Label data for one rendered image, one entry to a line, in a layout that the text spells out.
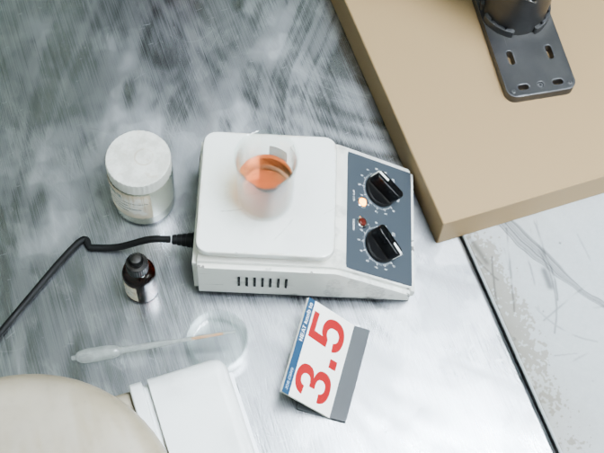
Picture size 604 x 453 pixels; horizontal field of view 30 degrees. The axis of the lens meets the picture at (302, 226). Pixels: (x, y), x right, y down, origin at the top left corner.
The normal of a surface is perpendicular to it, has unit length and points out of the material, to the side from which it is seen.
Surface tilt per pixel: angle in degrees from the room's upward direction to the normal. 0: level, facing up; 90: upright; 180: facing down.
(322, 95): 0
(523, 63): 0
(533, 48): 0
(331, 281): 90
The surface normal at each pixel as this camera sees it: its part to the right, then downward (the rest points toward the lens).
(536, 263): 0.04, -0.44
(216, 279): -0.04, 0.90
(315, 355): 0.65, -0.17
